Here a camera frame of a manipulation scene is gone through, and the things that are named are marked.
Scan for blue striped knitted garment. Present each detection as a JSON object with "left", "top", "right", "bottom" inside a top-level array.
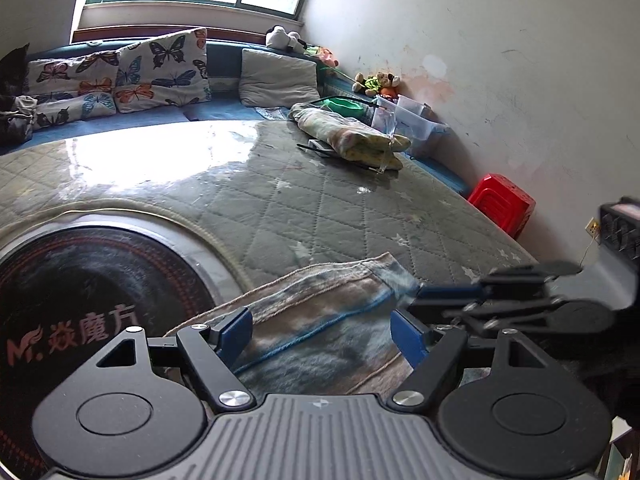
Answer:
[{"left": 190, "top": 252, "right": 420, "bottom": 399}]

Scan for clear bag of folded clothes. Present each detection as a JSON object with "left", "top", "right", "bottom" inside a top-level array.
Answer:
[{"left": 288, "top": 103, "right": 411, "bottom": 171}]

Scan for red plastic stool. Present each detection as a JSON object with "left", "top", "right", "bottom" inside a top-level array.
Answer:
[{"left": 468, "top": 174, "right": 536, "bottom": 240}]

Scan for clear plastic storage box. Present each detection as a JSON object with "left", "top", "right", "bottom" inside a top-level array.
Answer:
[{"left": 371, "top": 96, "right": 450, "bottom": 158}]

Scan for round induction cooktop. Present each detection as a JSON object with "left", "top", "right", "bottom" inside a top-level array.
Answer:
[{"left": 1, "top": 208, "right": 247, "bottom": 479}]

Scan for blue sofa bench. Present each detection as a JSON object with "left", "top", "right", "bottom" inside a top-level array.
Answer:
[{"left": 1, "top": 38, "right": 472, "bottom": 198}]

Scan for green plastic bowl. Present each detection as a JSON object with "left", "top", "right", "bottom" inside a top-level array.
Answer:
[{"left": 320, "top": 96, "right": 367, "bottom": 119}]

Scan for brown green plush toys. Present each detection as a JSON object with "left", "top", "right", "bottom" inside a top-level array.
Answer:
[{"left": 352, "top": 72, "right": 401, "bottom": 101}]

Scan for grey white cushion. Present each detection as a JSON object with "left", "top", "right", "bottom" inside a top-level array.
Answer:
[{"left": 239, "top": 49, "right": 320, "bottom": 108}]

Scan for white plush toy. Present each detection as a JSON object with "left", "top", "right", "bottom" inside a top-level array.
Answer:
[{"left": 265, "top": 25, "right": 307, "bottom": 54}]

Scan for large butterfly print cushion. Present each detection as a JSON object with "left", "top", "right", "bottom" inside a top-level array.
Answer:
[{"left": 113, "top": 28, "right": 212, "bottom": 114}]

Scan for long butterfly print cushion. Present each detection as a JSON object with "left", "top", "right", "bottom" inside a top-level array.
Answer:
[{"left": 24, "top": 51, "right": 119, "bottom": 130}]

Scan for black bag on sofa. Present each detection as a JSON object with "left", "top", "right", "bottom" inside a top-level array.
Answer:
[{"left": 0, "top": 44, "right": 37, "bottom": 148}]

